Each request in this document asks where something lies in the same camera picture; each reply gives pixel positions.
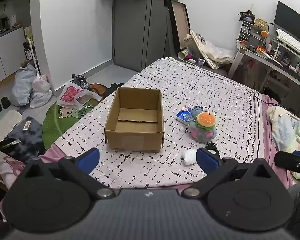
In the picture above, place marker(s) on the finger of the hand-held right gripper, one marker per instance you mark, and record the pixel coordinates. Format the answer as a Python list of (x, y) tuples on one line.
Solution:
[(290, 162)]

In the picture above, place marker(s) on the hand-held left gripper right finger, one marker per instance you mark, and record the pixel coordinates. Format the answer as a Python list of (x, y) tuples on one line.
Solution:
[(207, 162)]

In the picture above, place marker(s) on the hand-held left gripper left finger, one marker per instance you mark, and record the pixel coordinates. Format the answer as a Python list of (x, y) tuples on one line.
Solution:
[(88, 160)]

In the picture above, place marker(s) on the small black fabric item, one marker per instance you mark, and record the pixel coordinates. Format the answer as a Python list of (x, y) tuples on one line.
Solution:
[(211, 147)]

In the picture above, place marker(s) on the blue plush toy with burger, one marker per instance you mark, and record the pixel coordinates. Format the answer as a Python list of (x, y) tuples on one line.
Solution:
[(202, 135)]

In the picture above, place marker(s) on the cardboard box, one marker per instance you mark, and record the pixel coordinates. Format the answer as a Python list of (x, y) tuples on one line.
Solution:
[(135, 142)]

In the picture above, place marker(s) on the blue tissue pack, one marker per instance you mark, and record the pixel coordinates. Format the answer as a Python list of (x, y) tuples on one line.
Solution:
[(182, 116)]

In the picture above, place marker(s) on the small white soft item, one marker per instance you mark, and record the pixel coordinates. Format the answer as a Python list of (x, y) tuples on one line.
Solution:
[(188, 157)]

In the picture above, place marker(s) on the pink bed sheet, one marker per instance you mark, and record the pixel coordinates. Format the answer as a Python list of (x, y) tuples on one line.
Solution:
[(266, 140)]

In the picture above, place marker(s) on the pastel fleece blanket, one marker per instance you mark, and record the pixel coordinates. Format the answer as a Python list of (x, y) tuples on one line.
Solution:
[(285, 127)]

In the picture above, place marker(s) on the green cartoon rug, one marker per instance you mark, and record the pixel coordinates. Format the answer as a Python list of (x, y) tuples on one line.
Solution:
[(55, 127)]

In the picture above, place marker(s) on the grey tie-dye cloth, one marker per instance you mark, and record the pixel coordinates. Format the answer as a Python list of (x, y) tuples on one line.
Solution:
[(32, 137)]

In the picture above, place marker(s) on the red printed plastic bag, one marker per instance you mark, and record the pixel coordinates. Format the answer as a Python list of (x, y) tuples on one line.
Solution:
[(70, 96)]

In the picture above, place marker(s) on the black orange cushion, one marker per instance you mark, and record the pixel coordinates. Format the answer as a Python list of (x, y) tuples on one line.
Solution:
[(100, 88)]

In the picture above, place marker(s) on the white black-dashed bed blanket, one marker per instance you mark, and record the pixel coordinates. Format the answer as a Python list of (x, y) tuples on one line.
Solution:
[(190, 85)]

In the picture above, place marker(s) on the grey sneakers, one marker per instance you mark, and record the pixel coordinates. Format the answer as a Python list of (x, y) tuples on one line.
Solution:
[(81, 81)]

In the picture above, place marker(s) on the pink tote bag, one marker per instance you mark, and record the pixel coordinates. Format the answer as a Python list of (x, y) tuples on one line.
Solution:
[(7, 170)]

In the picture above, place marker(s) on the white floor mat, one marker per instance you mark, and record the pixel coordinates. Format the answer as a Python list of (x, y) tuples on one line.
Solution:
[(5, 127)]

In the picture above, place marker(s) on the grey plastic bag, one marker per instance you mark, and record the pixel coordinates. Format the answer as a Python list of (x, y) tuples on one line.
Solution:
[(22, 87)]

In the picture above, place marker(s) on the small purple box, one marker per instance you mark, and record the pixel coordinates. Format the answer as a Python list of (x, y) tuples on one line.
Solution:
[(201, 61)]

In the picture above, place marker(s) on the small white charger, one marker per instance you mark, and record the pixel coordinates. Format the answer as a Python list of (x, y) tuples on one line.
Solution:
[(191, 61)]

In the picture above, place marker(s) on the white grey desk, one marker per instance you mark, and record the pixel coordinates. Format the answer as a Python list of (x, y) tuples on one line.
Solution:
[(265, 60)]

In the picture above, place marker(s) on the beige tote bag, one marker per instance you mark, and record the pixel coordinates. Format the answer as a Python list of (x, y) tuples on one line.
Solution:
[(212, 52)]

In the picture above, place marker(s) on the cylindrical paper can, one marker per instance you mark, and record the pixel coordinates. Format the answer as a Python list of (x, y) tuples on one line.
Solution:
[(183, 54)]

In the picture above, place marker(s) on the white bottle with red cap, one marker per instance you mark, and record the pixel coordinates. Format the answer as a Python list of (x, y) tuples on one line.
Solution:
[(269, 47)]

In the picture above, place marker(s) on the white monitor riser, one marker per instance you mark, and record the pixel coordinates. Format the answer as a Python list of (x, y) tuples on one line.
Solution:
[(277, 43)]

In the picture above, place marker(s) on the white keyboard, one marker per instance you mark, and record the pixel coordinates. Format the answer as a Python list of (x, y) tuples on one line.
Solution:
[(292, 42)]

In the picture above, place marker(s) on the white rack with dark bottles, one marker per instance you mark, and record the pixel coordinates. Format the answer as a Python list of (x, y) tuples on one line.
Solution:
[(30, 52)]

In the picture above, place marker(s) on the clear jar with lid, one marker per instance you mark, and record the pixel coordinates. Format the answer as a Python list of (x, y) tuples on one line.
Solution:
[(188, 40)]

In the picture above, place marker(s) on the white cabinet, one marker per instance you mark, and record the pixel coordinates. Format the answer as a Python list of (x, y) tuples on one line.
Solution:
[(7, 52)]

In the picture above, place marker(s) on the grey drawer organizer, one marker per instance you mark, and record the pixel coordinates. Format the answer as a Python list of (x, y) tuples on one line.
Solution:
[(250, 32)]

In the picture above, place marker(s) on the grey door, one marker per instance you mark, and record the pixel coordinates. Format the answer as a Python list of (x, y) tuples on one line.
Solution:
[(135, 30)]

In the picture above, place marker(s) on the woven basket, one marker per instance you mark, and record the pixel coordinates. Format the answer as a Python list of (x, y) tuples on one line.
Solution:
[(260, 23)]

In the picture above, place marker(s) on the black computer monitor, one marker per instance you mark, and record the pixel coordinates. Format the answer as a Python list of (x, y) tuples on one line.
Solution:
[(290, 20)]

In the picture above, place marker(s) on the black framed board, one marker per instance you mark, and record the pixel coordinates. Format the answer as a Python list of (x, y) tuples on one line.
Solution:
[(180, 22)]

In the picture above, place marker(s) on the black clutter on organizer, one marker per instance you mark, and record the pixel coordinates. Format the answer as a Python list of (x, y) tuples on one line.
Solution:
[(246, 16)]

